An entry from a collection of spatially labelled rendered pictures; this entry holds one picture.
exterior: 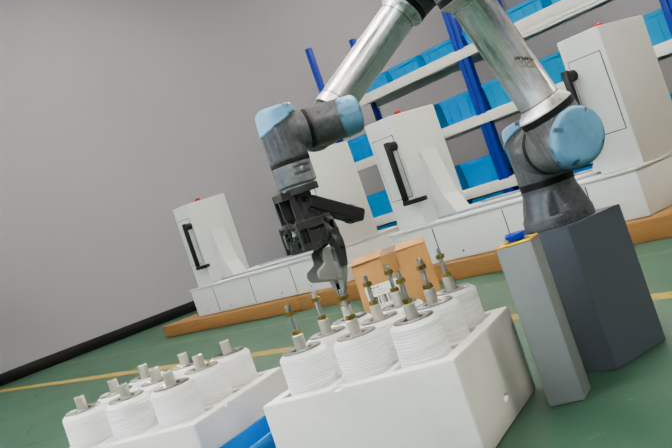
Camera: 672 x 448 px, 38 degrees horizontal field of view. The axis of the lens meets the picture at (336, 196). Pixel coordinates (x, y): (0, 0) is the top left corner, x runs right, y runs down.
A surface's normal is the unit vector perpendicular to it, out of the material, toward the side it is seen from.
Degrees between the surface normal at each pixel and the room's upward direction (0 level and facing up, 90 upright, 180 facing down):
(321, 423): 90
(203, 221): 90
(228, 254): 78
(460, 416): 90
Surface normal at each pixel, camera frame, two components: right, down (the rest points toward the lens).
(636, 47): 0.57, -0.20
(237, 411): 0.86, -0.30
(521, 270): -0.40, 0.13
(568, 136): 0.31, 0.02
